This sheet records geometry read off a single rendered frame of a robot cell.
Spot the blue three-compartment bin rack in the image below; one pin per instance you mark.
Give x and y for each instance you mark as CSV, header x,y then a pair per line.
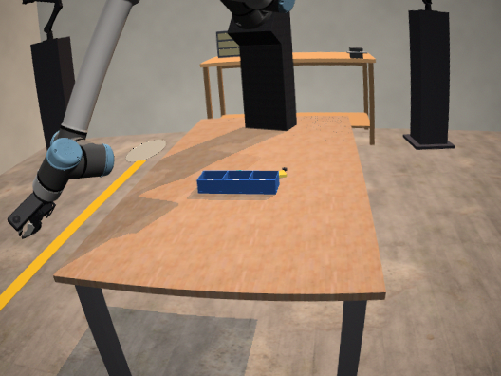
x,y
241,182

